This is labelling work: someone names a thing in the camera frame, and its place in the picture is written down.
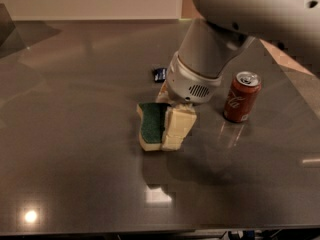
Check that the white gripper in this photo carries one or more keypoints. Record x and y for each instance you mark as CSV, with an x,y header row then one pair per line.
x,y
187,83

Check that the dark blue snack packet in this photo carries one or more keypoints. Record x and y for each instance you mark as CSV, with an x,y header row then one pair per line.
x,y
159,74

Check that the red soda can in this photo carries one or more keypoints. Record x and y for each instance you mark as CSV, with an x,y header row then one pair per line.
x,y
242,95

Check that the green and yellow sponge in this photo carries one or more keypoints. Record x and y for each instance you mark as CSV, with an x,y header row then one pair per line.
x,y
152,118

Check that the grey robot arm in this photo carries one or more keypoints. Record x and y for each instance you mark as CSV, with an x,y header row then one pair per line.
x,y
224,30

